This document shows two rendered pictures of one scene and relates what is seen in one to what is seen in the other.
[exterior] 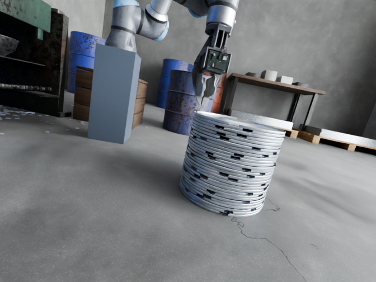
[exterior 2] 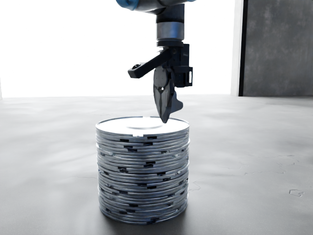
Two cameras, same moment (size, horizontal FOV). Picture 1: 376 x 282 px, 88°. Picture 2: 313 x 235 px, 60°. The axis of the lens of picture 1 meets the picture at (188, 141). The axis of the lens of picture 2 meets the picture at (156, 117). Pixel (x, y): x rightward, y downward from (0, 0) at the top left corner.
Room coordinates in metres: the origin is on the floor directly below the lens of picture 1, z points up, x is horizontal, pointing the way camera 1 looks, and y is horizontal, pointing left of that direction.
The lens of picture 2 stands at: (0.80, 0.68, 0.42)
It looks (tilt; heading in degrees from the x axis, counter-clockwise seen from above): 10 degrees down; 257
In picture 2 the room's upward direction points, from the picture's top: straight up
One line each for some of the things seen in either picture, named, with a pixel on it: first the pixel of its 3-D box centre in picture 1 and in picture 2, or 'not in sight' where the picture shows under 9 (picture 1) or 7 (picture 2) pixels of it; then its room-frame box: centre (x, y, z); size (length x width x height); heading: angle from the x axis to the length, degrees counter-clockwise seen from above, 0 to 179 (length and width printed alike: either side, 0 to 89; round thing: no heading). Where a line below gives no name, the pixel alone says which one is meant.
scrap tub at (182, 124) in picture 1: (188, 104); not in sight; (1.74, 0.06, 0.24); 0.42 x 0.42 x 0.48
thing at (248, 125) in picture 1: (237, 121); (142, 124); (0.65, -0.15, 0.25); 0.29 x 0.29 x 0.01
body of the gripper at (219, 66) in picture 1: (214, 51); (172, 65); (0.59, -0.02, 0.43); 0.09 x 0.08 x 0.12; 15
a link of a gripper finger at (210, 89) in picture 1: (210, 91); (167, 105); (0.60, -0.04, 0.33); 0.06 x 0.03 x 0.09; 15
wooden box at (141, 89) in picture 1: (114, 98); not in sight; (1.50, 0.61, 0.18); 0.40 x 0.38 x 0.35; 95
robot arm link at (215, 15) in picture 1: (221, 21); (169, 33); (0.60, -0.02, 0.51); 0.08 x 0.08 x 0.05
